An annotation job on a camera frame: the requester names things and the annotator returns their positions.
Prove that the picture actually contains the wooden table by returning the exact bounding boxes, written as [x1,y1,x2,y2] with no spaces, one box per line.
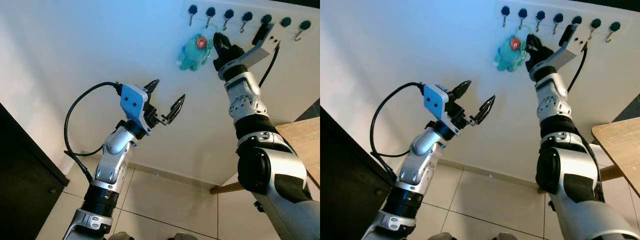
[274,117,321,188]
[591,117,640,198]

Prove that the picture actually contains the teal plush keychain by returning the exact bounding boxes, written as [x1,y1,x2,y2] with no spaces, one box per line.
[176,22,221,72]
[494,24,532,72]

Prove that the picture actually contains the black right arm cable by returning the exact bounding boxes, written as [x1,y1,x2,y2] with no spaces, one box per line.
[567,42,589,93]
[257,42,281,88]

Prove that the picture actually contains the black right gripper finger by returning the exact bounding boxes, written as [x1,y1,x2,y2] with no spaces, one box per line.
[213,32,232,50]
[525,33,545,51]

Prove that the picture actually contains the white wall hook rack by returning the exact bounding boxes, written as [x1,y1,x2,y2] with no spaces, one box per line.
[181,0,321,48]
[494,0,640,51]

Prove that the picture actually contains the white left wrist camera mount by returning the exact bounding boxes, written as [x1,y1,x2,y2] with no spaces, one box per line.
[423,84,453,136]
[120,83,151,132]

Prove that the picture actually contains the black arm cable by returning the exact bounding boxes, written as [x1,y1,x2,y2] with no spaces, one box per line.
[63,81,124,183]
[257,42,281,88]
[370,81,426,181]
[567,42,589,93]

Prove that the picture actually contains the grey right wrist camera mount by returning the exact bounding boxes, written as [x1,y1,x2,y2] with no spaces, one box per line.
[530,22,589,81]
[218,22,282,81]

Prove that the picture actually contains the black cabinet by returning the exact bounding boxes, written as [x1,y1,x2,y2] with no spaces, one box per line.
[320,112,384,240]
[0,102,70,240]

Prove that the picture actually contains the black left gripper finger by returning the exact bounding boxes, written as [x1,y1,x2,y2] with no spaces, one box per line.
[474,94,497,125]
[165,93,187,125]
[144,78,161,99]
[451,79,473,100]

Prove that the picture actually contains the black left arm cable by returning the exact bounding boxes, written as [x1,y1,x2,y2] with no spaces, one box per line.
[370,81,426,181]
[63,81,124,183]

